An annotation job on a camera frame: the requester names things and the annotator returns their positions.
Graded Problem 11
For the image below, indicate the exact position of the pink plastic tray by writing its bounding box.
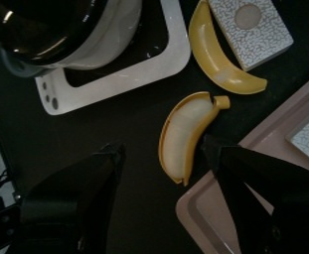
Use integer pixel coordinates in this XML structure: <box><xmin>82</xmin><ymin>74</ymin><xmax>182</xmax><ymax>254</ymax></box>
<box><xmin>174</xmin><ymin>68</ymin><xmax>309</xmax><ymax>254</ymax></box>

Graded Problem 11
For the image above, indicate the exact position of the yellow toy banana with peel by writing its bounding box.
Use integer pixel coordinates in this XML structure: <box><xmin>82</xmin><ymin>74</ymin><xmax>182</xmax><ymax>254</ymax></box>
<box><xmin>158</xmin><ymin>91</ymin><xmax>232</xmax><ymax>187</ymax></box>

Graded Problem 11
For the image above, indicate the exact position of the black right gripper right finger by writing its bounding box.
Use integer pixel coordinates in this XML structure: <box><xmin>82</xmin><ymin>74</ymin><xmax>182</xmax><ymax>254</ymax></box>
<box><xmin>201</xmin><ymin>133</ymin><xmax>309</xmax><ymax>254</ymax></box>

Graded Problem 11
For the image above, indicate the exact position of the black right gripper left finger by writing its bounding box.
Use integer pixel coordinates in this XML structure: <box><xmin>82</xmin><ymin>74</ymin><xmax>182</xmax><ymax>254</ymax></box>
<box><xmin>8</xmin><ymin>142</ymin><xmax>127</xmax><ymax>254</ymax></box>

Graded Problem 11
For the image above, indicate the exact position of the white toy stove base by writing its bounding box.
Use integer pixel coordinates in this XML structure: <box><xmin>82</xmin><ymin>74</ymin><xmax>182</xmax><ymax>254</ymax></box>
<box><xmin>34</xmin><ymin>0</ymin><xmax>193</xmax><ymax>116</ymax></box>

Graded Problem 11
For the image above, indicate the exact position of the black and white toy pot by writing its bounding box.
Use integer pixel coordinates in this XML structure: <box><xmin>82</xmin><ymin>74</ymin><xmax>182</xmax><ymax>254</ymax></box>
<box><xmin>0</xmin><ymin>0</ymin><xmax>143</xmax><ymax>78</ymax></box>

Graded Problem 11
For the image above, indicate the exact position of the white patterned box with circle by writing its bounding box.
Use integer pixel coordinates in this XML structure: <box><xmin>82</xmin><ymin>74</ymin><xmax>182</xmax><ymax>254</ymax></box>
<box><xmin>206</xmin><ymin>0</ymin><xmax>295</xmax><ymax>72</ymax></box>

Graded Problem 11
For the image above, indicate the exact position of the yellow banana peel piece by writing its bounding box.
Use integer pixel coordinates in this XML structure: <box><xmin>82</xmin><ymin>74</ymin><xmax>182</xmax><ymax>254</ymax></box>
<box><xmin>188</xmin><ymin>0</ymin><xmax>268</xmax><ymax>95</ymax></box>

